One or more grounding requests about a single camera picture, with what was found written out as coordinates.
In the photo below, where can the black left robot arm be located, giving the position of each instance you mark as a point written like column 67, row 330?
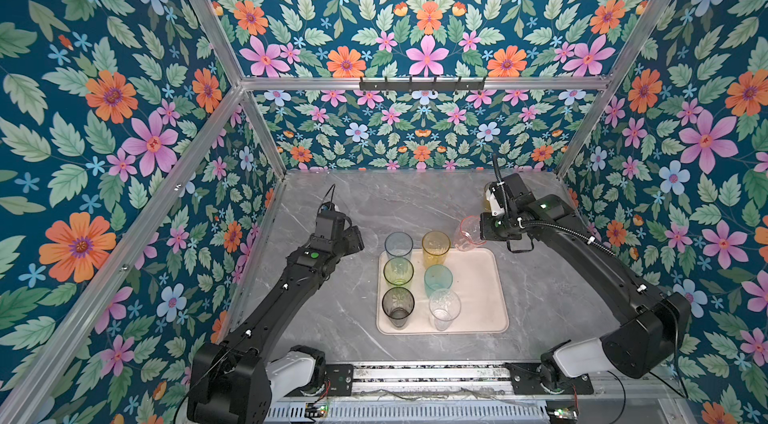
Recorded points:
column 234, row 381

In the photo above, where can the aluminium frame bar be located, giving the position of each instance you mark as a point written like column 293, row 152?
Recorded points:
column 52, row 361
column 535, row 83

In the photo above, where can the black hook rail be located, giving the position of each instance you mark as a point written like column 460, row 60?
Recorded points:
column 412, row 84

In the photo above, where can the aluminium frame corner post left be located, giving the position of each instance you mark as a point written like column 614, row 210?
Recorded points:
column 223, row 50

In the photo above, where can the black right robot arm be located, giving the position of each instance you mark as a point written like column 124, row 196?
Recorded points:
column 651, row 323

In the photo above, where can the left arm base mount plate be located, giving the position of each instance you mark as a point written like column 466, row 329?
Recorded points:
column 329, row 380

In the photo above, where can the beige plastic tray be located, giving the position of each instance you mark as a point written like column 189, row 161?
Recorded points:
column 476, row 281

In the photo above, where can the clear short plastic cup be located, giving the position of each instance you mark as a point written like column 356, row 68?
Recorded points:
column 444, row 306

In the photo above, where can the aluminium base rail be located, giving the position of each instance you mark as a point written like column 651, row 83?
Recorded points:
column 481, row 392

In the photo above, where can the blue tall plastic tumbler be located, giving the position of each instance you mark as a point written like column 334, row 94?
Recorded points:
column 399, row 245

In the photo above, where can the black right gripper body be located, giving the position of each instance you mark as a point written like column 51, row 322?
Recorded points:
column 498, row 226

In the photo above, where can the aluminium frame corner post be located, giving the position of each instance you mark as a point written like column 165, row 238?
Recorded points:
column 621, row 67
column 223, row 50

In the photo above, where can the green tall plastic tumbler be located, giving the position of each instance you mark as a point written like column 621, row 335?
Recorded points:
column 398, row 272

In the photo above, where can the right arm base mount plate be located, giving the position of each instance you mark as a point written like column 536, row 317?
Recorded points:
column 535, row 378

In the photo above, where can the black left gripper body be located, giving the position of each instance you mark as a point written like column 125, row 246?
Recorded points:
column 350, row 241

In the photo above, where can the pink short plastic cup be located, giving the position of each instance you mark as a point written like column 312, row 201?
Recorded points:
column 468, row 234

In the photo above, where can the teal textured plastic cup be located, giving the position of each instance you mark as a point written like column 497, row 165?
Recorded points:
column 437, row 277

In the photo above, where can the grey smoked plastic tumbler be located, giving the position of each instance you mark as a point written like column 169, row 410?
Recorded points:
column 398, row 304

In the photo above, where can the aluminium top frame bar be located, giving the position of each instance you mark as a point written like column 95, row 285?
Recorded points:
column 535, row 83

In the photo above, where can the aluminium left frame bar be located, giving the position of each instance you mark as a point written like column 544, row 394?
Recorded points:
column 52, row 361

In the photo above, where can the yellow tall plastic tumbler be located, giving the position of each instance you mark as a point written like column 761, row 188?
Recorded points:
column 435, row 247

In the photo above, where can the aluminium frame corner post right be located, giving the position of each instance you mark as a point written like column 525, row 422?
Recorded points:
column 621, row 67

